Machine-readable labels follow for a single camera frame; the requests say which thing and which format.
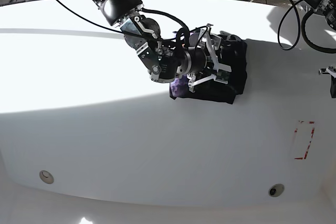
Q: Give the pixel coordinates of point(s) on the red tape rectangle marking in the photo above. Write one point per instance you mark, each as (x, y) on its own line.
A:
(302, 139)

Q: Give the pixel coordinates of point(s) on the left round table grommet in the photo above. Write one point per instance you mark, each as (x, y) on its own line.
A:
(46, 177)

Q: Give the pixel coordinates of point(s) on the right round table grommet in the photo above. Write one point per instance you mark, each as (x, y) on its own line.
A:
(276, 190)

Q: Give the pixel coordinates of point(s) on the round table grommet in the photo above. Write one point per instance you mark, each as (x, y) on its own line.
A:
(276, 190)
(46, 177)

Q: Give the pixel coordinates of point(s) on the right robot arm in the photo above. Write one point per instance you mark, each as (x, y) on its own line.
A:
(162, 57)

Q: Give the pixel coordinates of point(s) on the black t-shirt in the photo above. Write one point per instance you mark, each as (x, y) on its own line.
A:
(233, 51)

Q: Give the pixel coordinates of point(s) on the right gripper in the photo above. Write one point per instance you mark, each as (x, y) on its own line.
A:
(205, 57)

